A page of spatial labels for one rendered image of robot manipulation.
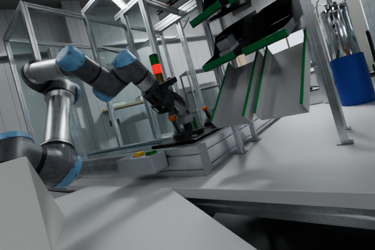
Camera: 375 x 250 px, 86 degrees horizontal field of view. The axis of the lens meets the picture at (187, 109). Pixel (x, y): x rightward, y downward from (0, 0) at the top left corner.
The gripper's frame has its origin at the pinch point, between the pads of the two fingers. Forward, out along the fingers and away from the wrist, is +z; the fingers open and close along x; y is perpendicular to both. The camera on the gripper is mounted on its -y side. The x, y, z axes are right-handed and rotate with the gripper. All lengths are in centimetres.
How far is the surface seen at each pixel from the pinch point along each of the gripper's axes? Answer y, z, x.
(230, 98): 1.1, -1.0, 23.7
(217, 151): 17.4, 7.0, 16.5
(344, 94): -43, 61, 55
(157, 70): -24.2, -11.9, -17.1
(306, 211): 36, 3, 44
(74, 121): -11, -11, -105
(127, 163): 27.5, -8.1, -11.9
